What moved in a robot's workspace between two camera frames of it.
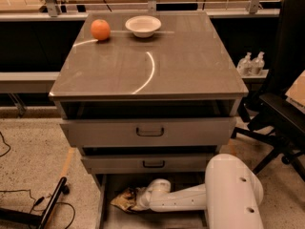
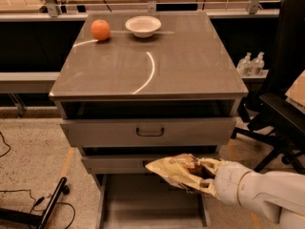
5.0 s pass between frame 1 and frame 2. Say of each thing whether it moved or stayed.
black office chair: stayed
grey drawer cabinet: stayed
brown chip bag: moved
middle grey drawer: stayed
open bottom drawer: stayed
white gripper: moved
